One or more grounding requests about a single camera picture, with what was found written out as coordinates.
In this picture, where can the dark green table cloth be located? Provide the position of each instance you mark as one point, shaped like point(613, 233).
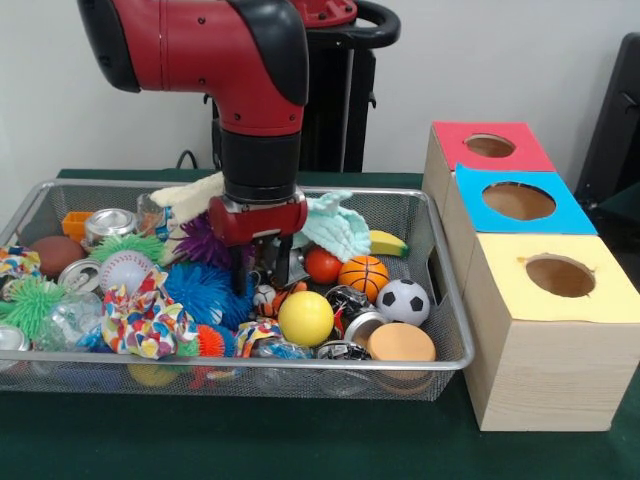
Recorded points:
point(622, 210)
point(250, 440)

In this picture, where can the shallow metal mesh bin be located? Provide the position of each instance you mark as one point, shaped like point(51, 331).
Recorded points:
point(425, 240)

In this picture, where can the mint green knitted cloth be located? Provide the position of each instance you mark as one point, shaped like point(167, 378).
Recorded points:
point(335, 225)

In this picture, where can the smooth yellow ball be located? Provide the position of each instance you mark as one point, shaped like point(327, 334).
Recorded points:
point(306, 320)

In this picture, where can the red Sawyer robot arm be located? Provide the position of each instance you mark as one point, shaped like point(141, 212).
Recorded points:
point(225, 50)

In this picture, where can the small baseball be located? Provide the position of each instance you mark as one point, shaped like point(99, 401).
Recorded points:
point(125, 272)

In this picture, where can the wooden box with three holes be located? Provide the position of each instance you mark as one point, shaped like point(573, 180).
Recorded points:
point(550, 380)

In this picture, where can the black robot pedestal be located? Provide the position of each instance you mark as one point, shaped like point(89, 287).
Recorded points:
point(340, 100)

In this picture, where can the round container with orange lid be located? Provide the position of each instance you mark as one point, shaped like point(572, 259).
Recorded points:
point(401, 342)

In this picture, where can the blue spiky ball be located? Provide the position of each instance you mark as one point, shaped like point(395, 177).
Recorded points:
point(200, 292)

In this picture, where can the black panel stand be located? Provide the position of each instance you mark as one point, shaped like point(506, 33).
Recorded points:
point(615, 125)

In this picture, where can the purple spiky ball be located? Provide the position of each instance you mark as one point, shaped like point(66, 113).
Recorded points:
point(200, 242)

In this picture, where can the small tiger plush toy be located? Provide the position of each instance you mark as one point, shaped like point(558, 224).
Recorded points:
point(272, 302)

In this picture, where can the colourful patterned cloth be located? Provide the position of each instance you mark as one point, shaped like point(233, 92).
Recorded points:
point(145, 322)

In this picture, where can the small soccer ball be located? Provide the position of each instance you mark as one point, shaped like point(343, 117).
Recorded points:
point(402, 302)

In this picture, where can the cream knitted cloth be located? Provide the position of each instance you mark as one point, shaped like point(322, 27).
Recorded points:
point(190, 197)

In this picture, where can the red robot base flange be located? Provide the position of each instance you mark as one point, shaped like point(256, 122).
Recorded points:
point(330, 12)

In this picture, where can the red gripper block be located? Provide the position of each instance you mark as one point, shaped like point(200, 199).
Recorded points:
point(260, 220)

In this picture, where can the small orange basketball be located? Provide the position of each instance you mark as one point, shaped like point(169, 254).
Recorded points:
point(364, 279)

